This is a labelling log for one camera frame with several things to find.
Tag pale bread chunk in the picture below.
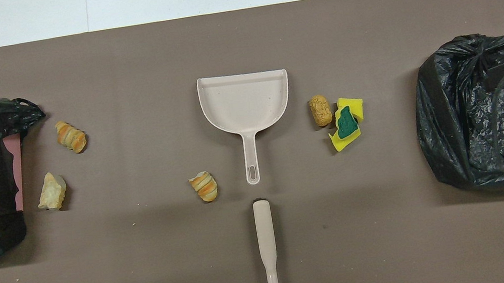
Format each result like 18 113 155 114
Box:
33 170 71 214

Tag striped croissant roll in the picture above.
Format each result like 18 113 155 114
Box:
53 117 90 157
187 169 220 206

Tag plain yellow sponge piece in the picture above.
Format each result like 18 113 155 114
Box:
336 94 367 126

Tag green-topped yellow sponge piece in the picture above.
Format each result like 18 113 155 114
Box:
324 104 365 154

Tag brown peanut-shaped bread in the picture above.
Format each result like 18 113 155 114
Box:
308 93 335 129

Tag beige plastic dustpan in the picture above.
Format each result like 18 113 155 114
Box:
195 64 304 192

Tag beige hand brush black bristles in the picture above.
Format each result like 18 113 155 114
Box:
251 196 283 283

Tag pink plastic bin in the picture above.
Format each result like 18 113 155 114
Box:
1 134 33 214

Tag large brown table mat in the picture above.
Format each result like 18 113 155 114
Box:
0 0 504 283

